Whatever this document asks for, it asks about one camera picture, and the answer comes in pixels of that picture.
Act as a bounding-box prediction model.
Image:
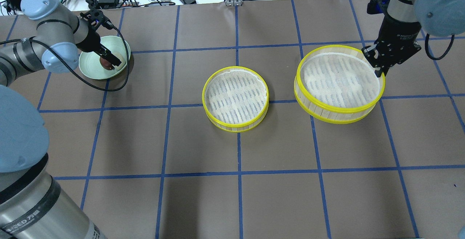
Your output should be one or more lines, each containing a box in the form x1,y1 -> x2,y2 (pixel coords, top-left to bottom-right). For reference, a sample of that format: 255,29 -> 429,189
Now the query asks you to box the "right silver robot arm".
362,0 -> 465,77

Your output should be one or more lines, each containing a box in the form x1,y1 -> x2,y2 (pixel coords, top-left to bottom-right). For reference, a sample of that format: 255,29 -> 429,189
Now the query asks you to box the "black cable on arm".
423,32 -> 455,61
0,21 -> 130,92

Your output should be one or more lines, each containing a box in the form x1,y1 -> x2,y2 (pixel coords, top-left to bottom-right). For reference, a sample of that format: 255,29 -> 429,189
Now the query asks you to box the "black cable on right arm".
423,32 -> 455,61

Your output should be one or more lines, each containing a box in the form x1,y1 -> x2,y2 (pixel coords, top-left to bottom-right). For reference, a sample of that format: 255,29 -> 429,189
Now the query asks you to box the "light green round plate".
79,36 -> 131,80

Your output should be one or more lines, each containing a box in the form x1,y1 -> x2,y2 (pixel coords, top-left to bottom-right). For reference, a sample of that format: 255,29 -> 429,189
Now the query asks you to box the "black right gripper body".
367,0 -> 421,72

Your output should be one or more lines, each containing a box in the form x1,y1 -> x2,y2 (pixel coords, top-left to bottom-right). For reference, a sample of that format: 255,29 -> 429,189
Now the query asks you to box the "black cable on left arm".
0,21 -> 130,92

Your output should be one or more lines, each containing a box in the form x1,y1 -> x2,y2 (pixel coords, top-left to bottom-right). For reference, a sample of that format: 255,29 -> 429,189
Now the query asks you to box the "dark brown bun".
99,56 -> 115,70

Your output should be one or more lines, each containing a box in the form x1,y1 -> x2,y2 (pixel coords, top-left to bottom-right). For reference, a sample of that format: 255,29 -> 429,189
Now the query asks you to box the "yellow bamboo steamer layer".
294,44 -> 386,124
202,66 -> 270,133

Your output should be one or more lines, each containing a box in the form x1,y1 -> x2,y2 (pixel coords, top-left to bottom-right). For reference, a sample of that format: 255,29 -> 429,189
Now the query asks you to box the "white bun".
112,52 -> 126,70

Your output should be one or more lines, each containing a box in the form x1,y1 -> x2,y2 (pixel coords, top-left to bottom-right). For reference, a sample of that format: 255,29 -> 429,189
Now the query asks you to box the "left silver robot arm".
0,0 -> 129,239

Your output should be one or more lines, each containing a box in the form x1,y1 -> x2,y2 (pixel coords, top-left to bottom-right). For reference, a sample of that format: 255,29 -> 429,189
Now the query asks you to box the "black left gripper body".
74,9 -> 113,56

